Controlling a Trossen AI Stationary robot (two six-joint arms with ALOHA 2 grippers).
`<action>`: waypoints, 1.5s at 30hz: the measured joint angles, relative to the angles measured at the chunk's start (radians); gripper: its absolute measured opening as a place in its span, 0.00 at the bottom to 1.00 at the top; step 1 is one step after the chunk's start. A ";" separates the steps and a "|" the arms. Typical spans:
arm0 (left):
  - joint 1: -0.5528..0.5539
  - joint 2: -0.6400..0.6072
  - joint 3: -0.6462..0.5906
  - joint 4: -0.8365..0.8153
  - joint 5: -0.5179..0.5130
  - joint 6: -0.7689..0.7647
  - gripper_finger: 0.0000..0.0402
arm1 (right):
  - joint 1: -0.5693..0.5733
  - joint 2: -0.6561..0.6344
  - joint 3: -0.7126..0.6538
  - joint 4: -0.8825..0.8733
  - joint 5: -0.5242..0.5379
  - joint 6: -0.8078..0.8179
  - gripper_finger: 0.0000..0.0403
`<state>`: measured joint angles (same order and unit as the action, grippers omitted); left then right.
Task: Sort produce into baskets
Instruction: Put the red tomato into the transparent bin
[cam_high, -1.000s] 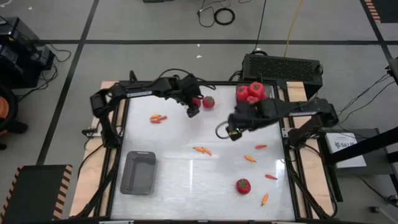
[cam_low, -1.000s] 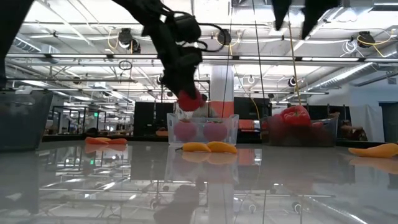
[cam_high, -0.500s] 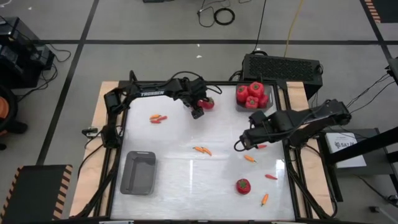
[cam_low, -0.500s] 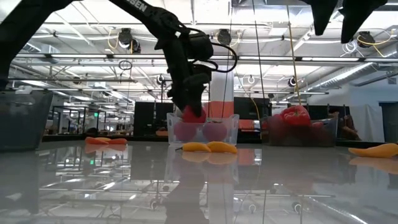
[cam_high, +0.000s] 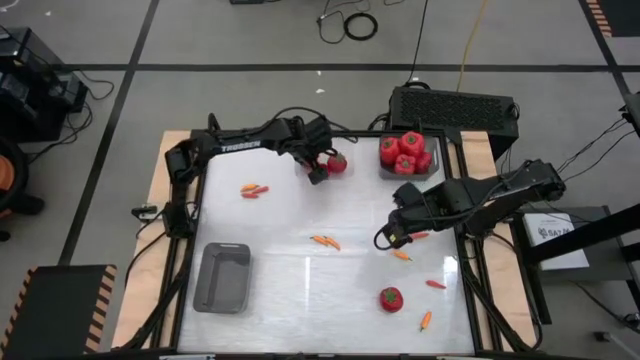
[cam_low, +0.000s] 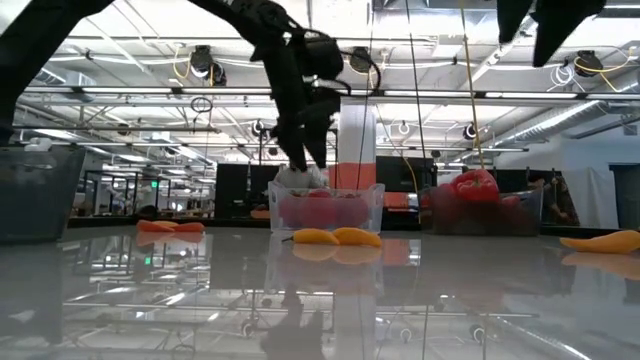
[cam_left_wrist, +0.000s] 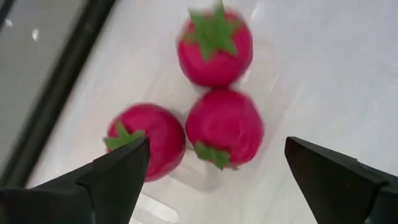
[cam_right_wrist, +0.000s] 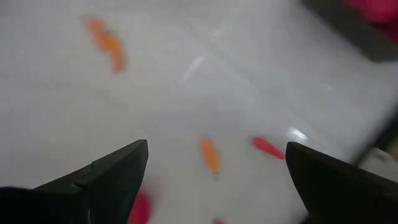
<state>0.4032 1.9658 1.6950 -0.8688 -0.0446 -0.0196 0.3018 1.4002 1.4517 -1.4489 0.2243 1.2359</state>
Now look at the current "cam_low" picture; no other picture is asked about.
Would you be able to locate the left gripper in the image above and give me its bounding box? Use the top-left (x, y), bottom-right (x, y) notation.
top-left (262, 29), bottom-right (346, 172)

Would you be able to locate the person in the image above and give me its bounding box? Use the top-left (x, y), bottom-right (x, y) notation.
top-left (529, 172), bottom-right (581, 227)
top-left (273, 164), bottom-right (330, 190)

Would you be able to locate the black gantry stand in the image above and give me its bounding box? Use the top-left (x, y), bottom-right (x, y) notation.
top-left (257, 126), bottom-right (340, 169)

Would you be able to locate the white pillar orange band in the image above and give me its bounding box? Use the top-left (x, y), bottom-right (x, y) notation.
top-left (338, 103), bottom-right (378, 191)

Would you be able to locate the black partition panel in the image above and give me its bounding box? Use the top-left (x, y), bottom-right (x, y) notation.
top-left (375, 156), bottom-right (437, 194)
top-left (214, 163), bottom-right (281, 220)

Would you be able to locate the clear plastic basket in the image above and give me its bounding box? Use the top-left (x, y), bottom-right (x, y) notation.
top-left (267, 180), bottom-right (386, 236)

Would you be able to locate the gray plastic basket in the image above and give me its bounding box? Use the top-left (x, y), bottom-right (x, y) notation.
top-left (418, 187), bottom-right (545, 237)
top-left (0, 143), bottom-right (87, 245)

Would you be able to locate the black ceiling cable reel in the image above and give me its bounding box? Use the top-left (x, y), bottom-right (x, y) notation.
top-left (348, 46), bottom-right (374, 75)
top-left (189, 44), bottom-right (229, 87)
top-left (574, 49), bottom-right (605, 79)

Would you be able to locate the yellow hanging cable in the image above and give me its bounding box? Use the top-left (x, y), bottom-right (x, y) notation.
top-left (459, 0), bottom-right (487, 172)

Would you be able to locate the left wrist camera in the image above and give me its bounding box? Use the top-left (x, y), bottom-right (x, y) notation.
top-left (299, 30), bottom-right (346, 81)

